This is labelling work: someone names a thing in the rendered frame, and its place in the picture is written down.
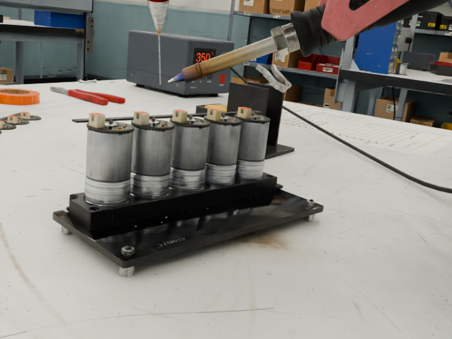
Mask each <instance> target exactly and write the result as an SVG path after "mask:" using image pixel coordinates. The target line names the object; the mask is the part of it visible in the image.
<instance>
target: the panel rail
mask: <svg viewBox="0 0 452 339"><path fill-rule="evenodd" d="M252 111H254V114H259V113H261V111H257V110H252ZM224 113H225V115H234V114H237V113H238V111H237V112H224ZM153 116H155V119H159V118H173V114H167V115H153ZM197 116H207V113H195V114H192V117H197ZM188 117H189V114H188ZM110 118H113V121H121V120H134V116H124V117H110ZM105 121H109V118H105ZM72 122H75V123H84V122H89V119H88V118H82V119H72Z"/></svg>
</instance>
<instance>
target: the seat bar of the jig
mask: <svg viewBox="0 0 452 339"><path fill-rule="evenodd" d="M276 183H277V177H276V176H273V175H270V174H267V173H265V172H263V176H262V179H260V180H242V179H239V178H235V183H234V184H232V185H227V186H218V185H212V184H207V183H204V189H203V190H199V191H195V192H184V191H178V190H173V189H171V188H170V189H169V195H168V196H166V197H163V198H140V197H136V196H133V195H130V198H129V202H128V203H126V204H123V205H120V206H98V205H94V204H90V203H88V202H86V201H84V198H85V197H84V196H85V193H84V192H81V193H76V194H70V195H69V217H70V218H72V219H73V220H75V221H76V222H78V223H79V224H81V225H82V226H84V227H85V228H87V229H89V230H94V229H100V228H104V227H109V226H113V225H119V224H123V223H128V222H131V221H138V220H141V219H147V218H150V217H156V216H160V215H165V214H169V213H174V212H178V211H184V210H188V209H193V208H197V207H200V206H206V205H210V204H215V203H219V202H225V201H228V200H234V199H238V198H243V197H247V196H253V195H257V194H262V193H266V192H272V191H275V190H276Z"/></svg>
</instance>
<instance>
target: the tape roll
mask: <svg viewBox="0 0 452 339"><path fill-rule="evenodd" d="M39 103H40V93H39V92H37V91H32V90H28V89H14V88H0V104H7V105H18V106H25V105H34V104H39Z"/></svg>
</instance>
